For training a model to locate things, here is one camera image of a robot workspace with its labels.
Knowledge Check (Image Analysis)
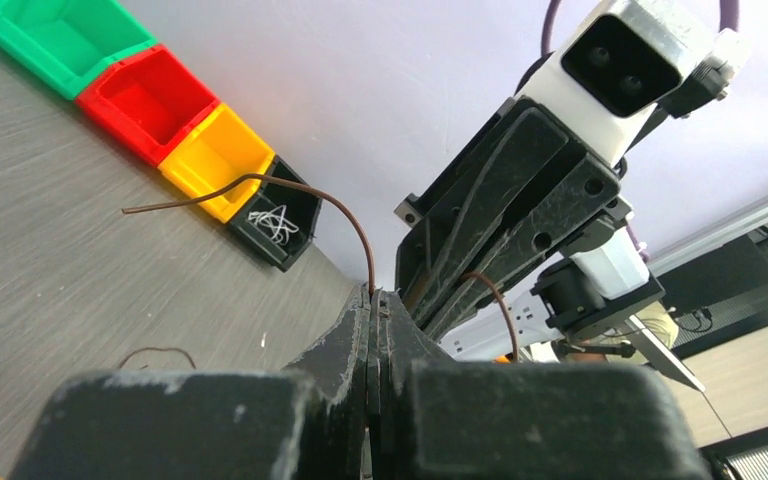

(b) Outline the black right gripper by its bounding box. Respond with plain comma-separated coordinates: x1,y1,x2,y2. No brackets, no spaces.
395,98,620,340

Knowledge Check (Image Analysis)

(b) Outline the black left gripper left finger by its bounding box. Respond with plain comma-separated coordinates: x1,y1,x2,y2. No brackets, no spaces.
10,287,371,479

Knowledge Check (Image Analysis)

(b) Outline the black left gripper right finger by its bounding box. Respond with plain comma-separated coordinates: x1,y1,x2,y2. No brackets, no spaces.
369,291,710,479

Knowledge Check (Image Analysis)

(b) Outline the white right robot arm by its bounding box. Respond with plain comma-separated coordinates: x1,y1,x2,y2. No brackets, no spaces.
395,98,702,390

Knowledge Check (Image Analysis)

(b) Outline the black plastic bin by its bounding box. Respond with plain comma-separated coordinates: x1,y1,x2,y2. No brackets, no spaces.
226,183,322,272

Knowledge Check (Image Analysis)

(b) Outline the yellow plastic bin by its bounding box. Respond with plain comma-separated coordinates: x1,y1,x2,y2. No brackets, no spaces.
159,103,275,198

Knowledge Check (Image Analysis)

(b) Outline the red plastic bin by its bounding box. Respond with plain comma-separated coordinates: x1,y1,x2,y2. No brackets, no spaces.
75,44,220,167

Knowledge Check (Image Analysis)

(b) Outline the green plastic bin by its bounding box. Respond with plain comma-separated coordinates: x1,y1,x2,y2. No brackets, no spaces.
0,0,157,100

